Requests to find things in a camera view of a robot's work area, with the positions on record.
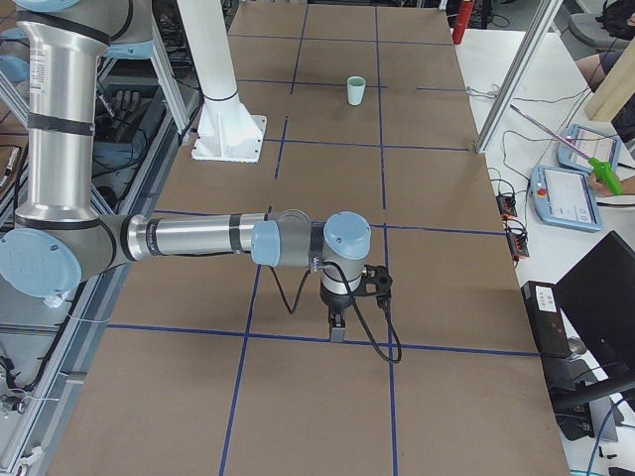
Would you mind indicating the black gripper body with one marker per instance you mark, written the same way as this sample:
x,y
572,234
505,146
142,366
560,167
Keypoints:
x,y
334,300

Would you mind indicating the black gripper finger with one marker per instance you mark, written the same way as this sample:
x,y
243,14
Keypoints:
x,y
337,327

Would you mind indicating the light green cup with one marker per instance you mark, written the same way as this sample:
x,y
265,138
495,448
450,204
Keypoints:
x,y
355,97
356,82

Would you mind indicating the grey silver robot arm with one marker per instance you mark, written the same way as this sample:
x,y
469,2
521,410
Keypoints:
x,y
59,240

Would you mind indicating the person's left hand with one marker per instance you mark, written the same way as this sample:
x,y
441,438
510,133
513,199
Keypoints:
x,y
598,187

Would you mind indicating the black power strip right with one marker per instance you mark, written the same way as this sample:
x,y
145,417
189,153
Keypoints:
x,y
518,243

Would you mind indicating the black power strip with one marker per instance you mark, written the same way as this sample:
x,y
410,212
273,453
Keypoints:
x,y
506,205
518,243

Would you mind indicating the black power strip left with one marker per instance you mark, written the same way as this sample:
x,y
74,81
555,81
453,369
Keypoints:
x,y
506,205

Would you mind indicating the black device box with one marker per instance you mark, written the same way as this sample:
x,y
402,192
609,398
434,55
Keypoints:
x,y
546,319

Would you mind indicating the blue teach pendant near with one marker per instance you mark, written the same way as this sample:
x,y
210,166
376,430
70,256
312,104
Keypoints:
x,y
563,198

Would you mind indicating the blue teach pendant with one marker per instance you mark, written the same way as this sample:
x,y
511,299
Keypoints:
x,y
601,146
563,198

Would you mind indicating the black monitor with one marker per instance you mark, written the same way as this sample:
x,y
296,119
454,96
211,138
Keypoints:
x,y
597,297

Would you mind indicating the blue teach pendant far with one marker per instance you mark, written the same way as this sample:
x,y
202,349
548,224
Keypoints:
x,y
601,146

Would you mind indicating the red cylinder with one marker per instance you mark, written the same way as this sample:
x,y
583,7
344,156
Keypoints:
x,y
461,21

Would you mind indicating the person in black shirt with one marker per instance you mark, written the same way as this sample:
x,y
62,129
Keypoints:
x,y
617,22

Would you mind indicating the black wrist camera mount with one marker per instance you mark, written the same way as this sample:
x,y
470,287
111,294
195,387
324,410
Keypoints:
x,y
376,282

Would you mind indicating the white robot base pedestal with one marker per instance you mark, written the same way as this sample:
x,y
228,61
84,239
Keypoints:
x,y
226,131

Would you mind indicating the grey aluminium profile post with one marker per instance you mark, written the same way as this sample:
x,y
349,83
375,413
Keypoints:
x,y
543,19

